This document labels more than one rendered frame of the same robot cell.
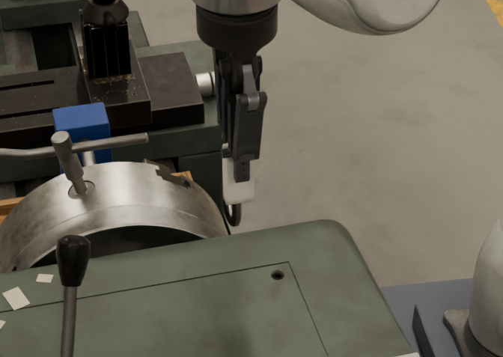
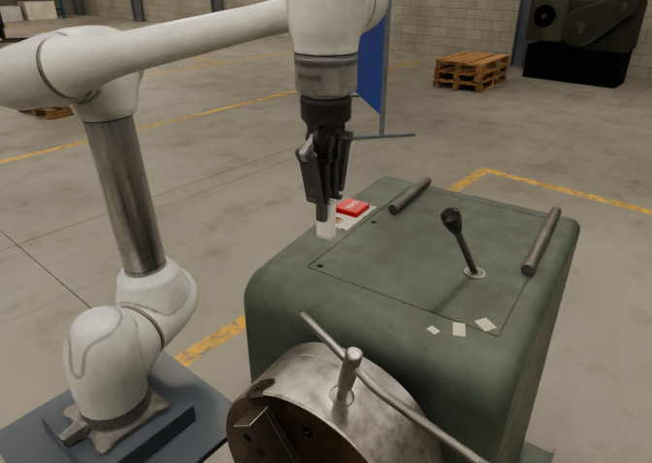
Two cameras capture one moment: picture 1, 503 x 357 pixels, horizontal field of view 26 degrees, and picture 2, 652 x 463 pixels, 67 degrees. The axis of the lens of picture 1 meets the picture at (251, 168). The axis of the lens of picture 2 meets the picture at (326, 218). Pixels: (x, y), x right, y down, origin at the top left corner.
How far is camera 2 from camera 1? 149 cm
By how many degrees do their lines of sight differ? 101
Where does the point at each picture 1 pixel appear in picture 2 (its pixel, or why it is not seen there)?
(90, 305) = (421, 303)
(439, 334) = (122, 449)
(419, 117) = not seen: outside the picture
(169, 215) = (308, 348)
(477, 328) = (137, 397)
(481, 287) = (130, 371)
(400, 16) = not seen: hidden behind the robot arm
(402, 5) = not seen: hidden behind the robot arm
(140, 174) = (288, 382)
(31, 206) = (376, 439)
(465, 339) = (129, 423)
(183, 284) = (365, 285)
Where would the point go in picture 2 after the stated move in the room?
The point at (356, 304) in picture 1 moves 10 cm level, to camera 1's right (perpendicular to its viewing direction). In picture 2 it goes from (309, 241) to (278, 223)
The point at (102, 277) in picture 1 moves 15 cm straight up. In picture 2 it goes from (400, 312) to (407, 228)
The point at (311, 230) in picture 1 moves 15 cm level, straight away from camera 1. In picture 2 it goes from (276, 272) to (198, 303)
